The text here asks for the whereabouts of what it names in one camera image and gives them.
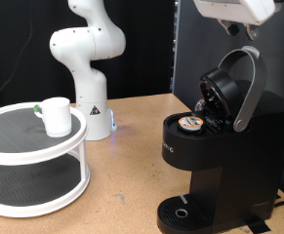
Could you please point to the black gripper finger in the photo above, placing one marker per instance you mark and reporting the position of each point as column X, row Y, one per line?
column 252, row 31
column 231, row 28

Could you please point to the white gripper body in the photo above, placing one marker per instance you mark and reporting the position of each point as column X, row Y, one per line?
column 235, row 11

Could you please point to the white coffee pod orange rim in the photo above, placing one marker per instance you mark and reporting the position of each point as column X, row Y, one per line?
column 191, row 123

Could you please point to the black Keurig coffee machine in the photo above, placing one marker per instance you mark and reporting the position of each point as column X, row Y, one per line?
column 239, row 156

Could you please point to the white two-tier turntable shelf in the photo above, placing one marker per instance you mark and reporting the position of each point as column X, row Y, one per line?
column 24, row 143

